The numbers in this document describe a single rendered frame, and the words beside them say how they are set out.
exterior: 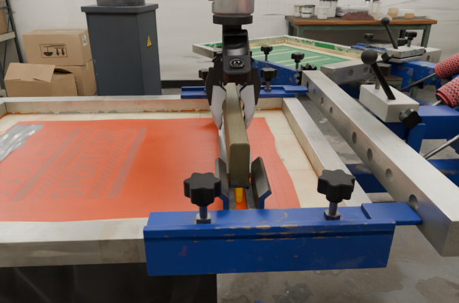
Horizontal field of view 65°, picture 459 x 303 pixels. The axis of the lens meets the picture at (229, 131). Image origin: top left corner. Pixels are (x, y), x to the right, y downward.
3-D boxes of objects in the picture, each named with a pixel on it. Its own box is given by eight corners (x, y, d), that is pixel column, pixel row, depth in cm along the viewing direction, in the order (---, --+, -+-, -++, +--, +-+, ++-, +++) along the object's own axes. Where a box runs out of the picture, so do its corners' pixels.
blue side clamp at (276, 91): (181, 117, 96) (179, 91, 93) (182, 110, 100) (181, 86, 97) (294, 115, 97) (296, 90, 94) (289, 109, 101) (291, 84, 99)
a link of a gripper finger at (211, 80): (226, 106, 70) (235, 61, 66) (226, 108, 68) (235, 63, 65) (201, 102, 69) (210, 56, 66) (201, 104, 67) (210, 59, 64)
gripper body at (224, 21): (249, 74, 73) (251, 12, 69) (254, 87, 66) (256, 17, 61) (212, 75, 73) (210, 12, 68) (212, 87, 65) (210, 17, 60)
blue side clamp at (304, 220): (147, 276, 44) (142, 230, 42) (153, 248, 49) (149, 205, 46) (386, 268, 46) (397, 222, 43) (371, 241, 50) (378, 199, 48)
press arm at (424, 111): (371, 140, 69) (376, 117, 67) (359, 129, 75) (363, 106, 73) (459, 139, 70) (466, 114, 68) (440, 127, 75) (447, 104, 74)
